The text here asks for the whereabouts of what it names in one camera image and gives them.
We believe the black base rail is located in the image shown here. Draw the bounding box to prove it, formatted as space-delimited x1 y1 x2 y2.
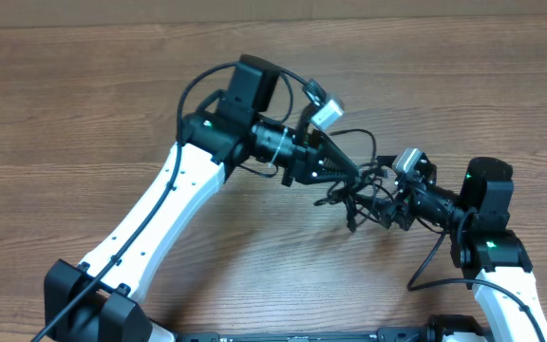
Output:
176 313 493 342

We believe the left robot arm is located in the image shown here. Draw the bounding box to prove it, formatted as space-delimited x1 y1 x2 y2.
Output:
39 55 359 342

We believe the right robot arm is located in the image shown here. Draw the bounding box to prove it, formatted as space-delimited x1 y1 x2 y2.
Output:
359 148 547 341

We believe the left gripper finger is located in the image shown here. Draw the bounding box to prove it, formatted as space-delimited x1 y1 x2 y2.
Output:
320 135 359 179
309 169 360 183

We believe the black USB cable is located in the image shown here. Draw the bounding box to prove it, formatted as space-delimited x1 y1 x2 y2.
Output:
313 163 398 234

